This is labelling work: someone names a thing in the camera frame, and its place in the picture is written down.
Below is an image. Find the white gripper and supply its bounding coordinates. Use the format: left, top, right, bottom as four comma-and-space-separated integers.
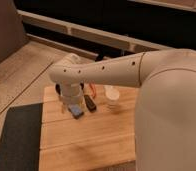
60, 83, 83, 113

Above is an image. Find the dark brown rectangular block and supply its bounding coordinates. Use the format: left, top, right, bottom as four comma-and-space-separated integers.
84, 95, 97, 112

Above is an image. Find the dark grey floor mat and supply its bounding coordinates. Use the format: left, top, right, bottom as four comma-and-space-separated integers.
0, 103, 43, 171

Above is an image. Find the clear plastic cup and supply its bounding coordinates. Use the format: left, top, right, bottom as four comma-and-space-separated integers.
104, 85, 120, 109

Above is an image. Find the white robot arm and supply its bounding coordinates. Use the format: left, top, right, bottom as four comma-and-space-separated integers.
49, 49, 196, 171

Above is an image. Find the dark ceramic bowl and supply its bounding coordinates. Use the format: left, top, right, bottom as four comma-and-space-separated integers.
55, 83, 84, 97

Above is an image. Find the orange red pepper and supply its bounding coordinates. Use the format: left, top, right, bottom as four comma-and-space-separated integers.
89, 84, 96, 98

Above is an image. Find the blue sponge block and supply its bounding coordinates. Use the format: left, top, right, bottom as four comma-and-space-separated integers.
68, 105, 84, 119

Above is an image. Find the brown cabinet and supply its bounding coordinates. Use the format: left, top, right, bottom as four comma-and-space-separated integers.
0, 0, 28, 63

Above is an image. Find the wooden table board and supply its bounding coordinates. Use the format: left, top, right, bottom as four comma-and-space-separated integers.
39, 85, 137, 171

